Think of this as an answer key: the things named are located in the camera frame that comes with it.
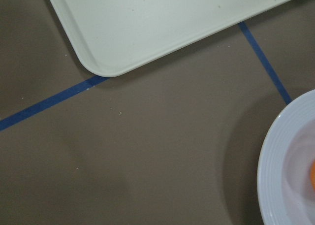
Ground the cream bear tray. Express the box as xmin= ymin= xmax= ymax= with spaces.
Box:
xmin=49 ymin=0 xmax=291 ymax=77

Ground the white round plate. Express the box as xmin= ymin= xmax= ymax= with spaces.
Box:
xmin=257 ymin=91 xmax=315 ymax=225

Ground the orange fruit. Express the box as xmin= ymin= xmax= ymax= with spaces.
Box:
xmin=310 ymin=161 xmax=315 ymax=190

